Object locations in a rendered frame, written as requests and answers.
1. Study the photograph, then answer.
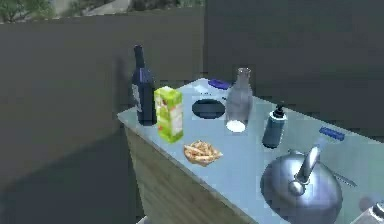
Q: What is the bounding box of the black round burner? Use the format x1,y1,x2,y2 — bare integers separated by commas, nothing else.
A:
191,98,227,120

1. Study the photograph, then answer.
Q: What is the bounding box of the green juice carton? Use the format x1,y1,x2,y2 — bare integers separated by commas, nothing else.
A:
153,85,185,144

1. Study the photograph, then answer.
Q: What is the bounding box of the blue sponge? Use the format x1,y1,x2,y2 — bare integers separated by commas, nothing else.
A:
318,126,346,142
207,78,232,91

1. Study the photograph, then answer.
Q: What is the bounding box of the plate of fried food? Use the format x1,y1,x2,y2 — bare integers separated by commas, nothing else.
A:
183,140,224,167

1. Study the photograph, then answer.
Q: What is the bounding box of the clear glass bottle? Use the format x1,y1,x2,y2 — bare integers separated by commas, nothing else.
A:
225,67,254,134

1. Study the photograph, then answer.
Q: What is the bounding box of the dark blue wine bottle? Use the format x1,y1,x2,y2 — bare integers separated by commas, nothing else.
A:
131,44,158,127

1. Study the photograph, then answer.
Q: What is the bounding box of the wooden counter with pale top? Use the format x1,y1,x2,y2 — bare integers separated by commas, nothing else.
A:
117,77,384,224

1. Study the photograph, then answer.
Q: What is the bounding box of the teal soap dispenser bottle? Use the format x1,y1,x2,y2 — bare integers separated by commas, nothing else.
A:
261,103,288,150

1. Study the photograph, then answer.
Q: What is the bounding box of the steel sink faucet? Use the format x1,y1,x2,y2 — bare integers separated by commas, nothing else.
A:
288,137,328,197

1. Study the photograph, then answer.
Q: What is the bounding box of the steel sink basin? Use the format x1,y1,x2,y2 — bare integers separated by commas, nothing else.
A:
259,149,344,224

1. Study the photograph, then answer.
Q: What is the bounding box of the grey metal utensil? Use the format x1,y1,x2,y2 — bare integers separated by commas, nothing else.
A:
333,171,358,188

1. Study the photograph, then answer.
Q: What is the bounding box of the grey metal appliance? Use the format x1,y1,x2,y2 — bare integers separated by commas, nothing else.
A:
349,199,384,224

